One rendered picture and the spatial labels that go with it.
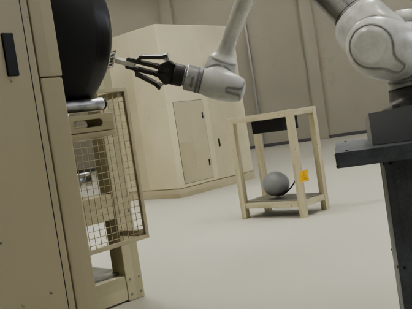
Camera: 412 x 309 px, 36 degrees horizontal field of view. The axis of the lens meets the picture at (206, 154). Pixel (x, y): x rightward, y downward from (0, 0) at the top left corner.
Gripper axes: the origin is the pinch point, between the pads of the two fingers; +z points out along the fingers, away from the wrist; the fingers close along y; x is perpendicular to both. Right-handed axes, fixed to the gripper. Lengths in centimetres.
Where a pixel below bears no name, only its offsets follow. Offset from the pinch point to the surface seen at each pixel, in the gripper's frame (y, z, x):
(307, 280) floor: 91, -97, 37
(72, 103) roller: 14.7, 13.4, -10.8
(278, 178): 131, -110, 234
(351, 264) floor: 88, -121, 55
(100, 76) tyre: 5.8, 7.0, -4.1
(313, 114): 78, -124, 248
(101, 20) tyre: -12.7, 9.9, -3.5
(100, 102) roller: 15.0, 5.4, -2.6
